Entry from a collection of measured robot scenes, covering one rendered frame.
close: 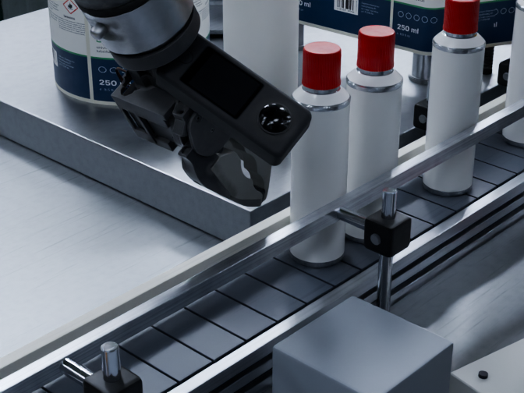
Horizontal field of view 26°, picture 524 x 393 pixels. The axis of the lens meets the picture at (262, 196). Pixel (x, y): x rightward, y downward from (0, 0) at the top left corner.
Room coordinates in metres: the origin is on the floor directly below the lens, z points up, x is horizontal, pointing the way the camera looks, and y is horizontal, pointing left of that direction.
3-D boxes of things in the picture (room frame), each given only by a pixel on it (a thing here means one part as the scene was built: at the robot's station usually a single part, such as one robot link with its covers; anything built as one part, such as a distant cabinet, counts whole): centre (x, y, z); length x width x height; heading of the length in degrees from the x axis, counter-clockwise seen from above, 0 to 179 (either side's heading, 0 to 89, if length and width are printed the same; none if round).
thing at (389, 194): (0.84, -0.09, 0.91); 0.07 x 0.03 x 0.17; 47
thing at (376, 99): (0.96, -0.10, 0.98); 0.05 x 0.05 x 0.20
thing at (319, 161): (0.92, -0.05, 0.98); 0.05 x 0.05 x 0.20
